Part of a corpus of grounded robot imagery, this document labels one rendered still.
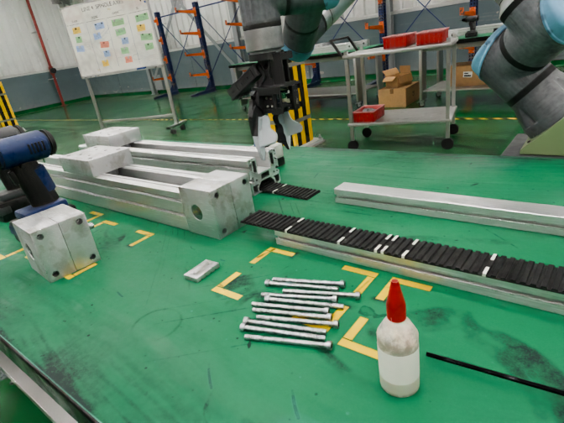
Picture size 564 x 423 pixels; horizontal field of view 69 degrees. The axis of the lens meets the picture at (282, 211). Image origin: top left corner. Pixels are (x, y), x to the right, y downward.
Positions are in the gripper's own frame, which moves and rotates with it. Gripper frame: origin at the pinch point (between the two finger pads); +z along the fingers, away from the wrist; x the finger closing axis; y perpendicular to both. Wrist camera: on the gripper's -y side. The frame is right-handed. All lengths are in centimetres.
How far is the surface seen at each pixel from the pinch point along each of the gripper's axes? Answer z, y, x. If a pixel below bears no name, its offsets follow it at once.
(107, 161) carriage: -1.1, -36.5, -19.3
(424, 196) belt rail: 6.9, 33.3, 0.2
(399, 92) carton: 67, -181, 464
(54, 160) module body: 2, -77, -16
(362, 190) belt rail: 6.9, 21.3, -0.1
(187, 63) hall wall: 6, -941, 738
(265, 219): 6.5, 12.4, -18.6
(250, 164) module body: 2.7, -4.7, -3.1
